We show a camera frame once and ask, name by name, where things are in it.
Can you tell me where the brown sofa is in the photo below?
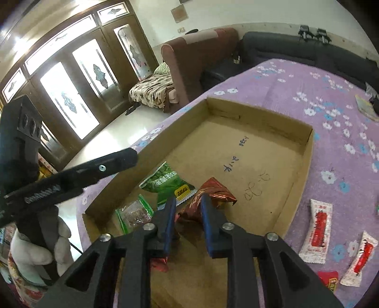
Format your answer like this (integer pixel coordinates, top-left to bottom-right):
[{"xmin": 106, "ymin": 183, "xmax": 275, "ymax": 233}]
[{"xmin": 161, "ymin": 27, "xmax": 239, "ymax": 114}]

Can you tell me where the thin booklet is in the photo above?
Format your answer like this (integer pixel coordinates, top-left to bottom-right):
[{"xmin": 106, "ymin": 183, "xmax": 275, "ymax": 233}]
[{"xmin": 355, "ymin": 95, "xmax": 379, "ymax": 122}]

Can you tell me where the person's left forearm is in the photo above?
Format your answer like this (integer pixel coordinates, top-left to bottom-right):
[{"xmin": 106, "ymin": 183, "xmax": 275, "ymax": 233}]
[{"xmin": 6, "ymin": 255, "xmax": 49, "ymax": 307}]

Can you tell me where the green snack packet yellow label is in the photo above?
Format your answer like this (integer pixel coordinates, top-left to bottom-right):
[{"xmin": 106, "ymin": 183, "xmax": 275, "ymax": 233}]
[{"xmin": 139, "ymin": 161, "xmax": 196, "ymax": 211}]

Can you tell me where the brown wooden glass door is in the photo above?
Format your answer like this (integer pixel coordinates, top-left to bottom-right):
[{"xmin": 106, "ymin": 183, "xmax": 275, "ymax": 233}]
[{"xmin": 0, "ymin": 0, "xmax": 159, "ymax": 166}]

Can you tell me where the white red sausage packet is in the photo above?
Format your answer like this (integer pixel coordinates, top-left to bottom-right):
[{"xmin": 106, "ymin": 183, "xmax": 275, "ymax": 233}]
[
  {"xmin": 340, "ymin": 231, "xmax": 379, "ymax": 287},
  {"xmin": 298, "ymin": 199, "xmax": 333, "ymax": 264}
]

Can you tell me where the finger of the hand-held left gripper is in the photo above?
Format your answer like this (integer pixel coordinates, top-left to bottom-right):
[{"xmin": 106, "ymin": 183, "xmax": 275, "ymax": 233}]
[{"xmin": 4, "ymin": 148, "xmax": 139, "ymax": 208}]

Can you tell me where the person's left hand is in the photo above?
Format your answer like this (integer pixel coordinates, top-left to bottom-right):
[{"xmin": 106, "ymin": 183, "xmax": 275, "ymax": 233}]
[{"xmin": 10, "ymin": 217, "xmax": 72, "ymax": 286}]

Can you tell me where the small wall plaque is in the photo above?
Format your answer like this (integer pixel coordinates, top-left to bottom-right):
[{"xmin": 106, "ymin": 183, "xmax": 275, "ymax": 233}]
[{"xmin": 171, "ymin": 4, "xmax": 188, "ymax": 23}]

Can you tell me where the black leather sofa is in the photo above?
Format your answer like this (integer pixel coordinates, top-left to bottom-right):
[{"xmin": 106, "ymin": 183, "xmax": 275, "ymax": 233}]
[{"xmin": 200, "ymin": 31, "xmax": 379, "ymax": 92}]

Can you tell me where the clear nut packet green edge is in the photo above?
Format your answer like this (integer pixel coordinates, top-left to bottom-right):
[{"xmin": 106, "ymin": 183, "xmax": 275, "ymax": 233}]
[{"xmin": 115, "ymin": 194, "xmax": 154, "ymax": 234}]

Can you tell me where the small red snack packet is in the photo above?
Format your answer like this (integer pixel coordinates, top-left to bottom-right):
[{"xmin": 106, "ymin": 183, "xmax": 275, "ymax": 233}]
[{"xmin": 318, "ymin": 270, "xmax": 339, "ymax": 294}]

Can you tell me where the red foil snack packet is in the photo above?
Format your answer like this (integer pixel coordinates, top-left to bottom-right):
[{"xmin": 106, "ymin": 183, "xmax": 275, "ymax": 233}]
[{"xmin": 149, "ymin": 177, "xmax": 238, "ymax": 272}]

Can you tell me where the brown patterned blanket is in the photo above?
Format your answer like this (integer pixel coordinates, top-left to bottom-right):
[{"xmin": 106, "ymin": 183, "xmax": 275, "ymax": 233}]
[{"xmin": 129, "ymin": 72, "xmax": 175, "ymax": 109}]

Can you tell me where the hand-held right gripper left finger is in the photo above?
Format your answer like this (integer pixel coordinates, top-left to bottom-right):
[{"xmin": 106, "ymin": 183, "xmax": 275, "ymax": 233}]
[{"xmin": 38, "ymin": 195, "xmax": 178, "ymax": 308}]

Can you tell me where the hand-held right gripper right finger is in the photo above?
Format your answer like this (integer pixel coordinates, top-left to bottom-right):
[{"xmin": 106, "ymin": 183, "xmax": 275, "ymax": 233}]
[{"xmin": 200, "ymin": 194, "xmax": 344, "ymax": 308}]

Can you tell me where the shallow cardboard box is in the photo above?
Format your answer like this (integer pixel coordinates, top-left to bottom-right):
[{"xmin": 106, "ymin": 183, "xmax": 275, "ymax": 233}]
[{"xmin": 82, "ymin": 97, "xmax": 314, "ymax": 308}]

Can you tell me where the purple floral tablecloth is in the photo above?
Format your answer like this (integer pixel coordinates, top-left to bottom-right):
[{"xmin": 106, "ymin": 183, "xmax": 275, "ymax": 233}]
[{"xmin": 75, "ymin": 58, "xmax": 379, "ymax": 308}]

